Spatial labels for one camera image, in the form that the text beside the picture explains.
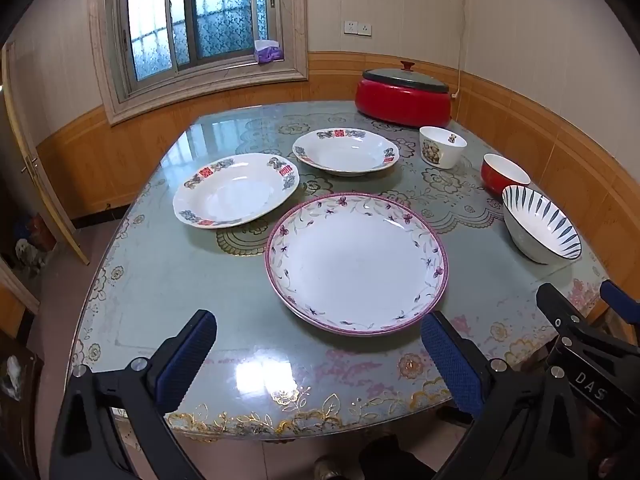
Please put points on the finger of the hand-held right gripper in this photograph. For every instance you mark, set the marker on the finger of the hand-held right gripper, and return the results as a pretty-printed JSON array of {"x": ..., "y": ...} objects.
[
  {"x": 622, "y": 302},
  {"x": 557, "y": 307}
]

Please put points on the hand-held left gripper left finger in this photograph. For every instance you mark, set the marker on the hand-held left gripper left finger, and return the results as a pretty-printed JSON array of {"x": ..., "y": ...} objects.
[{"x": 185, "y": 365}]

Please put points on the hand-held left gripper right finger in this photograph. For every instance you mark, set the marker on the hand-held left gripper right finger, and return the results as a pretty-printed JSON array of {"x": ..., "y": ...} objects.
[{"x": 450, "y": 365}]

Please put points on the blue striped white bowl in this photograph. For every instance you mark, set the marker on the blue striped white bowl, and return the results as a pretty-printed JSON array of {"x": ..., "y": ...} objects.
[{"x": 540, "y": 220}]

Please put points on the pink floral rim plate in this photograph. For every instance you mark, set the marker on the pink floral rim plate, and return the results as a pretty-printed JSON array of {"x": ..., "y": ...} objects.
[{"x": 355, "y": 265}]

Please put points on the red bowl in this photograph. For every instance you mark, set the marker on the red bowl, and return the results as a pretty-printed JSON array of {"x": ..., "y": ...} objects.
[{"x": 492, "y": 180}]

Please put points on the white plate with red marks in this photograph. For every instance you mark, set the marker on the white plate with red marks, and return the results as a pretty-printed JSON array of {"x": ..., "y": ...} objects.
[
  {"x": 235, "y": 195},
  {"x": 345, "y": 152}
]

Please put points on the white bear print bowl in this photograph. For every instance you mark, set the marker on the white bear print bowl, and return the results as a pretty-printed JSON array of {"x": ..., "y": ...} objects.
[{"x": 440, "y": 152}]

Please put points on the person's leg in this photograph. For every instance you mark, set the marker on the person's leg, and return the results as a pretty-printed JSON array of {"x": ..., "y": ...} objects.
[{"x": 395, "y": 462}]

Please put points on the gold lace table doily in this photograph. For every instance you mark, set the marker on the gold lace table doily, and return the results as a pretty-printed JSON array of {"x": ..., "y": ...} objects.
[{"x": 450, "y": 205}]

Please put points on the person's shoe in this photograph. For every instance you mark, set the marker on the person's shoe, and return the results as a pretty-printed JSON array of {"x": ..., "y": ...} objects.
[{"x": 327, "y": 470}]

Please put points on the white fluffy object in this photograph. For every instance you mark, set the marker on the white fluffy object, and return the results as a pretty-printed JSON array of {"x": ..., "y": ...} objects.
[{"x": 25, "y": 252}]

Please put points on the red electric pot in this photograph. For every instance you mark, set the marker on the red electric pot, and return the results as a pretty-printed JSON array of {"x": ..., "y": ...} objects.
[{"x": 400, "y": 107}]

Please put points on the grey pot lid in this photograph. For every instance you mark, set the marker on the grey pot lid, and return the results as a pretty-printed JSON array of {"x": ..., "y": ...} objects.
[{"x": 405, "y": 80}]

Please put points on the purple tissue box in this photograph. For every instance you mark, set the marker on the purple tissue box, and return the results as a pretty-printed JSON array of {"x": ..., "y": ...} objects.
[{"x": 267, "y": 52}]

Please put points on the window with marble frame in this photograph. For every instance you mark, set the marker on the window with marble frame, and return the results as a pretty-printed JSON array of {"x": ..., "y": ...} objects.
[{"x": 150, "y": 25}]

